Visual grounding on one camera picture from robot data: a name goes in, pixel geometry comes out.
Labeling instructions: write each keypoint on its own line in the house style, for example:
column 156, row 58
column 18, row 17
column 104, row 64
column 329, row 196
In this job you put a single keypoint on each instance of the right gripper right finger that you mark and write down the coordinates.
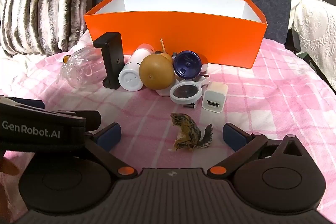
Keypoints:
column 245, row 146

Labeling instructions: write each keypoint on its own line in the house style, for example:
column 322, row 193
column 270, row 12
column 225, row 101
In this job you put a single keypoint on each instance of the clear plastic bottle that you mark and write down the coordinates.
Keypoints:
column 83, row 68

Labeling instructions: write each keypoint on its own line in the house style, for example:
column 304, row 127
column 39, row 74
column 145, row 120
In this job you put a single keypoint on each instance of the person left hand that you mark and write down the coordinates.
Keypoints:
column 8, row 168

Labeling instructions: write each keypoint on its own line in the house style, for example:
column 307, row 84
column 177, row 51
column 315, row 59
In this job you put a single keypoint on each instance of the white cylindrical bottle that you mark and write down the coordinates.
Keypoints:
column 129, row 77

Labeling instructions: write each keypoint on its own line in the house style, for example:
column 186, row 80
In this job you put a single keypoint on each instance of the orange cardboard box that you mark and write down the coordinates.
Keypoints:
column 226, row 32

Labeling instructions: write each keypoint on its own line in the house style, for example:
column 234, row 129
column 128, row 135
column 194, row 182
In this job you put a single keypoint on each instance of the brown gourd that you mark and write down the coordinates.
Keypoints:
column 156, row 71

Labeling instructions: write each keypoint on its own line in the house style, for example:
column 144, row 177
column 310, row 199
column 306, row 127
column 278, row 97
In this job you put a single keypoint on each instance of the white round magnifier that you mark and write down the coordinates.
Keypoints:
column 186, row 92

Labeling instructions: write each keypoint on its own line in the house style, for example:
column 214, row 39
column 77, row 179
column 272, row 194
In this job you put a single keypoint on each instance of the dark blue cylindrical bottle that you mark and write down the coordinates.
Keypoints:
column 188, row 64

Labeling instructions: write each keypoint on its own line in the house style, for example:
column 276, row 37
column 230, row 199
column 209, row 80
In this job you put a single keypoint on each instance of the white lace sofa cover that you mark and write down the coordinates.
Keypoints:
column 314, row 22

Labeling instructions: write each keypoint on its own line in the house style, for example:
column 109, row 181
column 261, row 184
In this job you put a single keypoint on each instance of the black phone clamp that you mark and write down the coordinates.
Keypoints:
column 110, row 44

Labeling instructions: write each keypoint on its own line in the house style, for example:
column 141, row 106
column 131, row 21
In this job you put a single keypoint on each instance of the white usb charger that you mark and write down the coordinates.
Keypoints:
column 214, row 97

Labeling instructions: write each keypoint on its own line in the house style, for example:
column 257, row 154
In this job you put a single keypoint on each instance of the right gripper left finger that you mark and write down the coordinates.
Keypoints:
column 98, row 147

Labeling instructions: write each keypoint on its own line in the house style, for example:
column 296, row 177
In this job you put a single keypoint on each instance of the pink plaid blanket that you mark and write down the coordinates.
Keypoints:
column 280, row 95

